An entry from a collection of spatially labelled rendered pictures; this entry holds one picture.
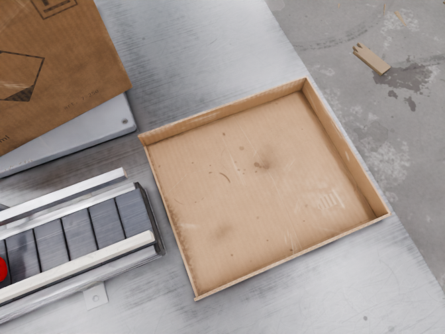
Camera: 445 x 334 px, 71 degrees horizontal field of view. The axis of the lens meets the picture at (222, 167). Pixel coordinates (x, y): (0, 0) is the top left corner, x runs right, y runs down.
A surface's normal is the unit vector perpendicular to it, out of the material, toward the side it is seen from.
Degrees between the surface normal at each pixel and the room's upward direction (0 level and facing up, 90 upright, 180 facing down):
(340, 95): 0
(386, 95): 0
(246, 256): 0
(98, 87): 90
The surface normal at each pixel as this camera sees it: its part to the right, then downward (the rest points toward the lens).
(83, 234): 0.00, -0.36
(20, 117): 0.55, 0.78
